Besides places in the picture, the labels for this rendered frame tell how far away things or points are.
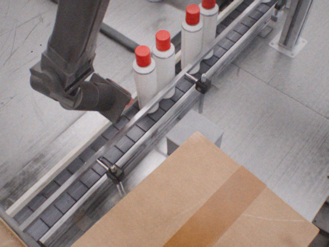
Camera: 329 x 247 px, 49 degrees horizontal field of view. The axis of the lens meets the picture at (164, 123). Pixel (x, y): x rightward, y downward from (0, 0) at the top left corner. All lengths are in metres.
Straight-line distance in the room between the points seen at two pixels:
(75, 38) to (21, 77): 0.63
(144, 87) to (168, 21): 0.36
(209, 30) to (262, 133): 0.30
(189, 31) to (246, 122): 0.29
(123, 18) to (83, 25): 0.66
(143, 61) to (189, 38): 0.16
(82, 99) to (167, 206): 0.24
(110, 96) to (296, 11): 0.59
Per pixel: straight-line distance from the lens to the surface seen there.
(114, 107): 0.74
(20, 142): 1.02
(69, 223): 0.86
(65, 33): 0.54
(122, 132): 0.80
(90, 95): 0.67
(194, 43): 0.90
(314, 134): 1.01
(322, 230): 1.52
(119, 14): 1.17
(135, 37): 1.09
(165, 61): 0.83
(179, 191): 0.57
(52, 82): 0.61
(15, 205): 0.85
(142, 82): 0.82
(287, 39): 1.16
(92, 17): 0.49
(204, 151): 0.60
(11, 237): 0.92
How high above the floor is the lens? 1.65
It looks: 58 degrees down
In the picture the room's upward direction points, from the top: 3 degrees counter-clockwise
